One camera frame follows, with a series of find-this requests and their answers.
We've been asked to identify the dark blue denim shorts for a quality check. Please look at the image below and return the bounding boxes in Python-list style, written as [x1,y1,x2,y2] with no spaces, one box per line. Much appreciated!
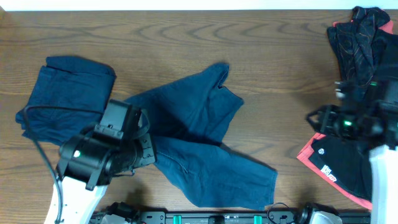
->
[127,63,277,210]

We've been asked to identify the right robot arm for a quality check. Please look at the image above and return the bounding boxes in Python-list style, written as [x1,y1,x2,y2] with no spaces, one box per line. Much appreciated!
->
[306,45,397,223]

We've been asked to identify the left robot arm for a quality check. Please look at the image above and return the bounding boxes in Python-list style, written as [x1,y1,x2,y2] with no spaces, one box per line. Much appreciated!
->
[45,100,156,223]

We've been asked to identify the black red-trimmed shorts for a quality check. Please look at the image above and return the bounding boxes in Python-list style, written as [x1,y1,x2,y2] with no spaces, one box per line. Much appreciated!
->
[297,31,397,209]

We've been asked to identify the black patterned garment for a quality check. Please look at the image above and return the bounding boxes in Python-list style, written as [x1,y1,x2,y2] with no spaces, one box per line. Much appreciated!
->
[326,6,393,100]

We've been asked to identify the folded dark blue garment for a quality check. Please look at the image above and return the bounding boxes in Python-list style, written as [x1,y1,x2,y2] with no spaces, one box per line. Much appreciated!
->
[27,56,116,146]

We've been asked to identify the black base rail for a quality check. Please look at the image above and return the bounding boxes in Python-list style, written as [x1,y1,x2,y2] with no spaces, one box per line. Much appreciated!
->
[88,202,371,224]

